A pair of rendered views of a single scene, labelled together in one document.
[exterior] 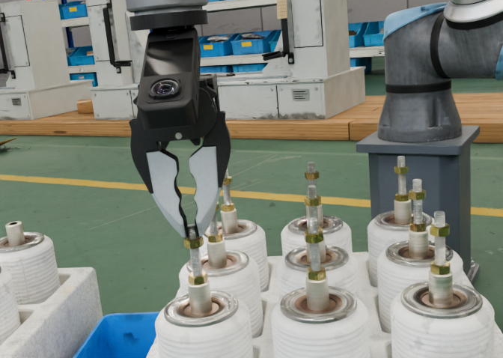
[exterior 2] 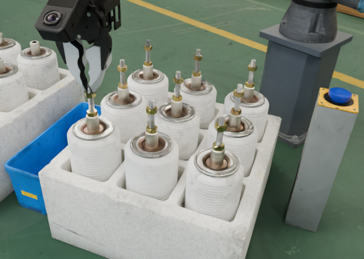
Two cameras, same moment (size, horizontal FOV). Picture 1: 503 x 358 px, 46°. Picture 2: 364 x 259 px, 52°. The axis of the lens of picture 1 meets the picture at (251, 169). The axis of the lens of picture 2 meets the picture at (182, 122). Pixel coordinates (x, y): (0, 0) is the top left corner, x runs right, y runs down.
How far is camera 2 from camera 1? 0.25 m
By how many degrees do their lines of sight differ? 23
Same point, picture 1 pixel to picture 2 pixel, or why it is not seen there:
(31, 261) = (40, 66)
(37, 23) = not seen: outside the picture
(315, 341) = (137, 165)
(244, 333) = (110, 148)
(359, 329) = (164, 165)
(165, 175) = (72, 56)
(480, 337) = (223, 190)
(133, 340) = not seen: hidden behind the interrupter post
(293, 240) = not seen: hidden behind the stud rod
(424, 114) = (307, 22)
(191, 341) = (78, 146)
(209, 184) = (96, 67)
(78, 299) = (66, 91)
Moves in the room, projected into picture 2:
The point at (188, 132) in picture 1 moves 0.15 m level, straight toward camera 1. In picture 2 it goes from (84, 36) to (38, 79)
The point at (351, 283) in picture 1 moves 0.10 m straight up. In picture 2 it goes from (188, 132) to (192, 86)
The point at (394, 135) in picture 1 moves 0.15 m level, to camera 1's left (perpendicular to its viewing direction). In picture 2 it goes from (285, 31) to (229, 24)
